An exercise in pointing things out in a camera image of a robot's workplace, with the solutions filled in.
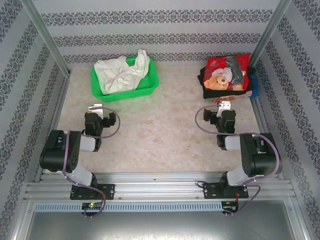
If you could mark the green plastic basket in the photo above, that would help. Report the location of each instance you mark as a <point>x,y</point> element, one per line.
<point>125,96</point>

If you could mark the white t-shirt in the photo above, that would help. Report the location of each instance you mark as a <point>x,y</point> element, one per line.
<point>117,75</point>

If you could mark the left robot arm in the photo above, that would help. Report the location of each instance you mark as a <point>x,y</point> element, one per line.
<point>55,155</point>

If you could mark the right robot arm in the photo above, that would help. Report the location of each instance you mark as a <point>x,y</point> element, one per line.
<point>262,160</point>

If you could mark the pink folded t-shirt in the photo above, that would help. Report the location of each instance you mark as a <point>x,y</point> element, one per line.
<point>225,99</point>

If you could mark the blue folded t-shirt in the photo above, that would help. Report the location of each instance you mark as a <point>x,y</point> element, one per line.
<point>254,87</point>

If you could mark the red teddy bear t-shirt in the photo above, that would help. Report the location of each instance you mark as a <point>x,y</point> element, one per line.
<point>217,65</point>

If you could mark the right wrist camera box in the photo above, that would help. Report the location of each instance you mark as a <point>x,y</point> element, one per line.
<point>223,106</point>

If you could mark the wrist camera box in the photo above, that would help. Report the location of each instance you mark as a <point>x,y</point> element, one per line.
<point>96,107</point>
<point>223,106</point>

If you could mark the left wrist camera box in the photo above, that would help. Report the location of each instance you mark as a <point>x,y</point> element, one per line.
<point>96,107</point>

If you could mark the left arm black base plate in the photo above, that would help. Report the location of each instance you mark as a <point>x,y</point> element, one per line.
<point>107,191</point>

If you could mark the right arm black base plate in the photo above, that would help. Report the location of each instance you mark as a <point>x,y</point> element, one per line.
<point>211,191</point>

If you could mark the aluminium mounting rail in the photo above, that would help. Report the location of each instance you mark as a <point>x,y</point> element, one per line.
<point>160,187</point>

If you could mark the aluminium frame post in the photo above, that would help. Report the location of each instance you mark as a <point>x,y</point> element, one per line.
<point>271,32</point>
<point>45,37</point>

